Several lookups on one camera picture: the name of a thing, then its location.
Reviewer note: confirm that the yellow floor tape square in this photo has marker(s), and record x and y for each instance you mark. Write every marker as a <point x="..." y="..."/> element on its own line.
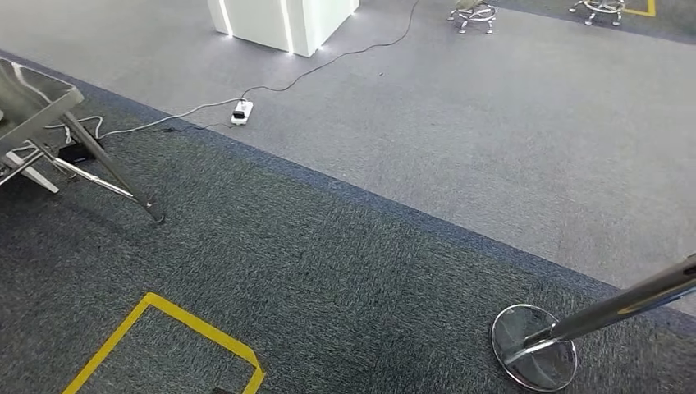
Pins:
<point x="179" y="316"/>
<point x="644" y="12"/>

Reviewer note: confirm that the chrome barrier stanchion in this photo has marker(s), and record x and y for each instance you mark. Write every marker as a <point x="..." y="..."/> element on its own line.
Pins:
<point x="598" y="312"/>

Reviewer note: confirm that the white display pedestal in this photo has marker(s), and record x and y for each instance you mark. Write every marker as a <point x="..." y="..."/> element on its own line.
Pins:
<point x="261" y="19"/>

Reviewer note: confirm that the black power adapter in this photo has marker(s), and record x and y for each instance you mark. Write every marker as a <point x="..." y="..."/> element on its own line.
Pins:
<point x="79" y="152"/>

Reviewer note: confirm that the stainless steel workbench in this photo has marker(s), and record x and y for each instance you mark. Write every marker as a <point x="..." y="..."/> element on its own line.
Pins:
<point x="32" y="103"/>

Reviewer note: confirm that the white power strip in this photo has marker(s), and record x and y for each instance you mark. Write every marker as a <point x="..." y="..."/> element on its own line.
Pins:
<point x="242" y="112"/>

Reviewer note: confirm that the chrome stool base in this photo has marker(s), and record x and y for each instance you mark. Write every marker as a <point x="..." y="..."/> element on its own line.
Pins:
<point x="601" y="8"/>
<point x="473" y="13"/>

